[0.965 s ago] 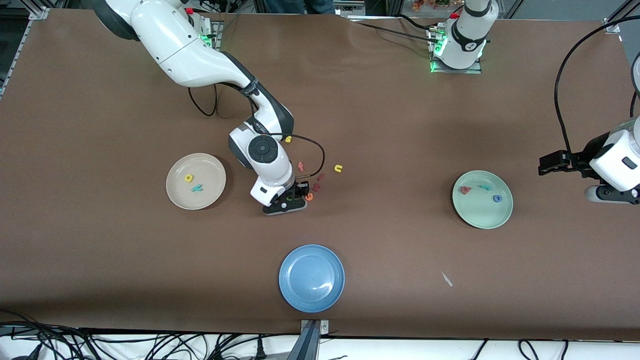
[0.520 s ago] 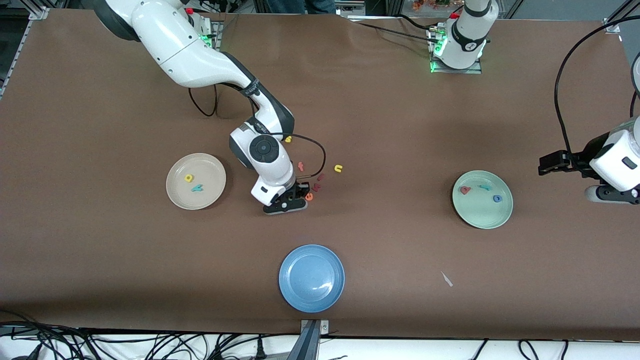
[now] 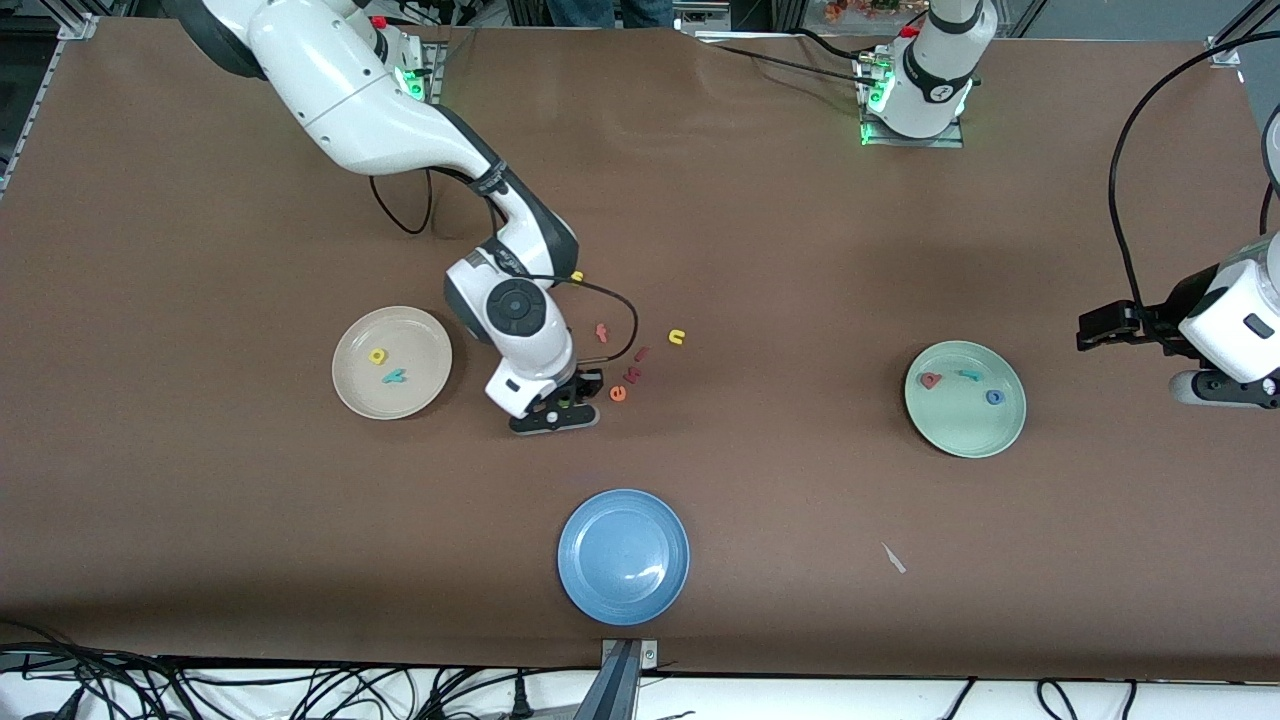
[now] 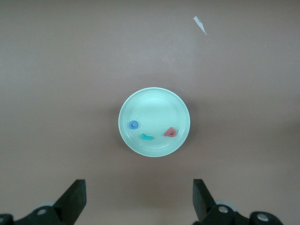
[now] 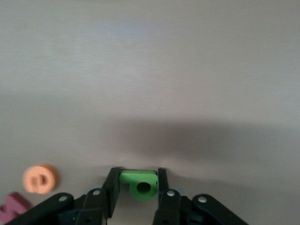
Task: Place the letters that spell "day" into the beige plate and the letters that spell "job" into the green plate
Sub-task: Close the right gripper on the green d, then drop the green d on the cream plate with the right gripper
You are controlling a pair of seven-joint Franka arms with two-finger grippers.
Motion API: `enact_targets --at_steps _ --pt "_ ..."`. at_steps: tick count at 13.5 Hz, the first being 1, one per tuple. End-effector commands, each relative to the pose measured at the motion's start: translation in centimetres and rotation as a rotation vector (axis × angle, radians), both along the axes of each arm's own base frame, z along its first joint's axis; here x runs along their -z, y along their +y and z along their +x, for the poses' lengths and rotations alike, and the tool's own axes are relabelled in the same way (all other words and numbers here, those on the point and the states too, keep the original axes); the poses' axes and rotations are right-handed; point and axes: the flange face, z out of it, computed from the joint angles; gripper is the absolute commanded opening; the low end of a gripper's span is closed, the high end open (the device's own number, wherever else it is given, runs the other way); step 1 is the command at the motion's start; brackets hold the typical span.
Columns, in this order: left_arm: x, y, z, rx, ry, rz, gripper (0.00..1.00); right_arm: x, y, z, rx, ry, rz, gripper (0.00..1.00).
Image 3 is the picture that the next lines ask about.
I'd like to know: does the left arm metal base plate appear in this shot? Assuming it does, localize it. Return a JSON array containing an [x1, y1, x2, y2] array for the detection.
[[855, 50, 966, 149]]

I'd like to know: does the black floor cable tangle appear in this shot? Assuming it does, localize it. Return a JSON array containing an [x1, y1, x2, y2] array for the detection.
[[0, 620, 601, 720]]

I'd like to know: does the grey metal camera bracket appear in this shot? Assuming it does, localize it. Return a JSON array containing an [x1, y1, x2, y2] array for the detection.
[[575, 638, 661, 720]]

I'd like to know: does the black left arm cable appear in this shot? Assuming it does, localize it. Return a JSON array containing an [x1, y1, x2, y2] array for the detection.
[[1106, 30, 1280, 313]]

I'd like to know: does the light green plate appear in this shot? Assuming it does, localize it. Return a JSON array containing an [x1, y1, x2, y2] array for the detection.
[[903, 340, 1028, 460]]

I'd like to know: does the beige plate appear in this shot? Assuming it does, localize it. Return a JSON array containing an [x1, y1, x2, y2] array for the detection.
[[331, 305, 454, 421]]

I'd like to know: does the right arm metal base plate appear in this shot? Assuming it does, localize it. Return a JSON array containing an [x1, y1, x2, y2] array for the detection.
[[395, 38, 447, 107]]

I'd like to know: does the person in blue jeans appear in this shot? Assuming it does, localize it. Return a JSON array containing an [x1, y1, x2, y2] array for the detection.
[[545, 0, 676, 29]]

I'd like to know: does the long black tabletop cable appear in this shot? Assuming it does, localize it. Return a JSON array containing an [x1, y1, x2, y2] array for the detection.
[[712, 42, 886, 89]]

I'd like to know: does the short black tabletop cable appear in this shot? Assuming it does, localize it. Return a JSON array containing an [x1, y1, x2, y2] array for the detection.
[[795, 28, 881, 63]]

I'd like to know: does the blue plate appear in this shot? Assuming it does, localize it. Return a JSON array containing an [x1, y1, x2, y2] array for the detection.
[[556, 488, 692, 627]]

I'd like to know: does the aluminium frame rail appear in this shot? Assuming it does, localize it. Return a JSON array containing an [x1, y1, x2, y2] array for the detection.
[[0, 38, 63, 196]]

